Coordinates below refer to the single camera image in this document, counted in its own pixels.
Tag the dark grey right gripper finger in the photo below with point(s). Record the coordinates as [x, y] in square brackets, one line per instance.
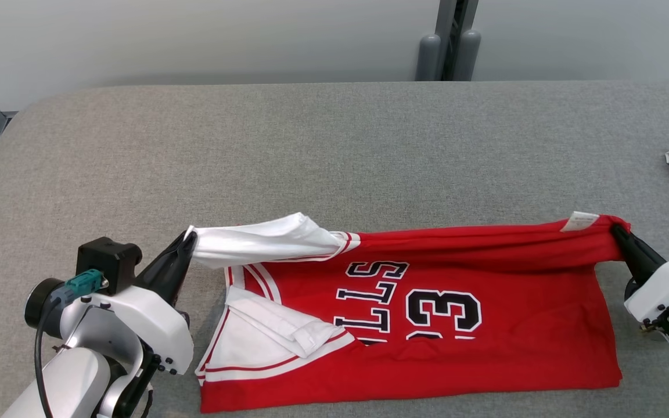
[639, 251]
[630, 267]

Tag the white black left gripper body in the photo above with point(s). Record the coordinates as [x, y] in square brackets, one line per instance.
[148, 319]

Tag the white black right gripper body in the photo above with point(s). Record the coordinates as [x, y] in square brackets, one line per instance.
[665, 290]

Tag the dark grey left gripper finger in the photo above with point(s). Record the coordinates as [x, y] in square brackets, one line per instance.
[163, 264]
[177, 281]

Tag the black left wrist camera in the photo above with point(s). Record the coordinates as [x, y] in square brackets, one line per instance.
[105, 261]

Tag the teal left camera connector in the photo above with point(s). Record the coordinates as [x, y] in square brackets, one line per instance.
[82, 284]

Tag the grey metal post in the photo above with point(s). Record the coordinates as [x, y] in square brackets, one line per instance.
[467, 55]

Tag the grey cylinder beside post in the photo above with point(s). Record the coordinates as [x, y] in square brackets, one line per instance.
[428, 58]

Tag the grey upright post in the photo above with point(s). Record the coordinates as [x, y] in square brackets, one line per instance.
[456, 14]

